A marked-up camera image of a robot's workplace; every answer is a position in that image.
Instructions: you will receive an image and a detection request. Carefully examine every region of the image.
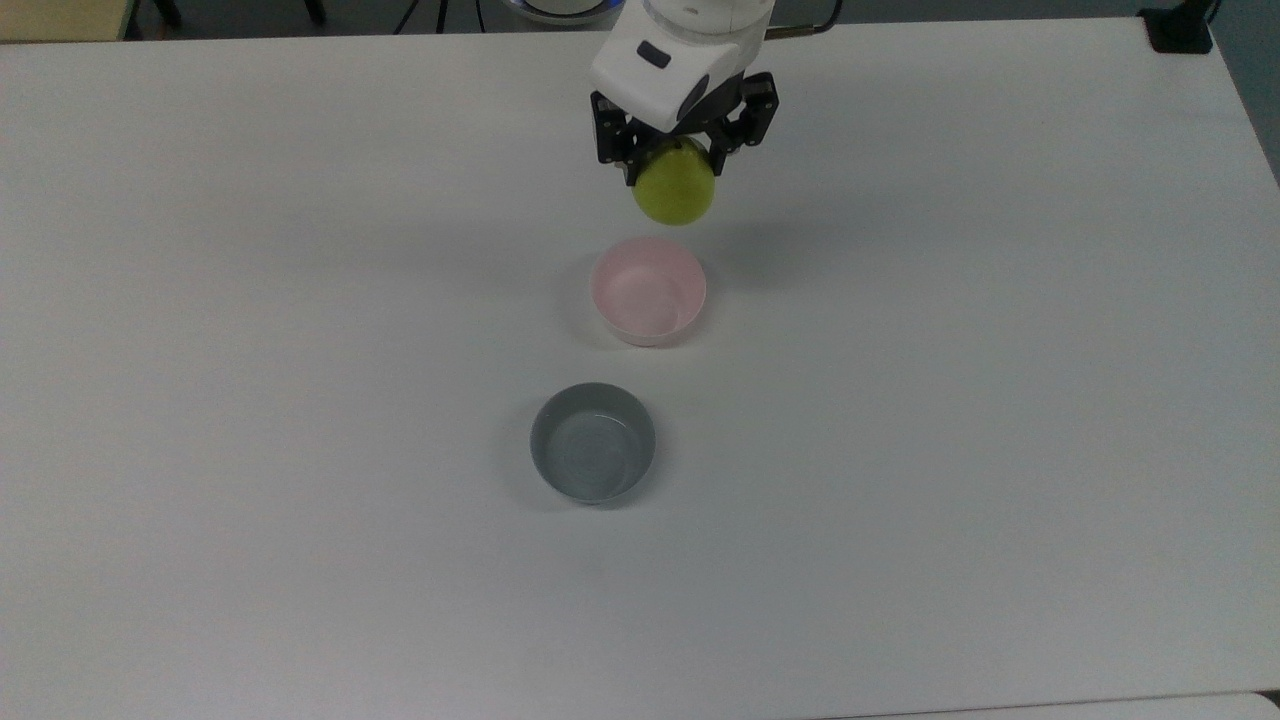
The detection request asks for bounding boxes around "yellow wooden board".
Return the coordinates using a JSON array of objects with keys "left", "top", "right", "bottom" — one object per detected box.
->
[{"left": 0, "top": 0, "right": 139, "bottom": 43}]

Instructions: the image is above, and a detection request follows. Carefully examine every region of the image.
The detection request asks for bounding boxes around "black table clamp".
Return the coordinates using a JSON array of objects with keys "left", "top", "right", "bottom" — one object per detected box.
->
[{"left": 1138, "top": 0, "right": 1217, "bottom": 54}]

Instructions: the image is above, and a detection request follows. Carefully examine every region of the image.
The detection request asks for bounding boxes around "pink plastic bowl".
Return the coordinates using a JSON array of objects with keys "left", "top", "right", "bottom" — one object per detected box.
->
[{"left": 589, "top": 236, "right": 708, "bottom": 348}]

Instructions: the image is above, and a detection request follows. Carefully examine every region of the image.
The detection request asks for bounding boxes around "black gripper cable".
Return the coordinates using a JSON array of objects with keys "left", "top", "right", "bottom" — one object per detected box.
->
[{"left": 768, "top": 0, "right": 843, "bottom": 41}]

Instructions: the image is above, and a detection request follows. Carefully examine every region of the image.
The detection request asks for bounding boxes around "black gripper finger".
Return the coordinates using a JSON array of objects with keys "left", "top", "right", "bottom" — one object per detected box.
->
[
  {"left": 591, "top": 91, "right": 651, "bottom": 187},
  {"left": 700, "top": 71, "right": 779, "bottom": 179}
]

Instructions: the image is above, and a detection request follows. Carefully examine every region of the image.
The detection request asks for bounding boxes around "grey plastic bowl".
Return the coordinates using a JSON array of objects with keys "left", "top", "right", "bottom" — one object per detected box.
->
[{"left": 529, "top": 382, "right": 658, "bottom": 505}]

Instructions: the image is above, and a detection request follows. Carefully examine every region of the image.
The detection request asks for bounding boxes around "green pear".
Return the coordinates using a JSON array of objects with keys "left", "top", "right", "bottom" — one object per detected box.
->
[{"left": 631, "top": 137, "right": 717, "bottom": 227}]

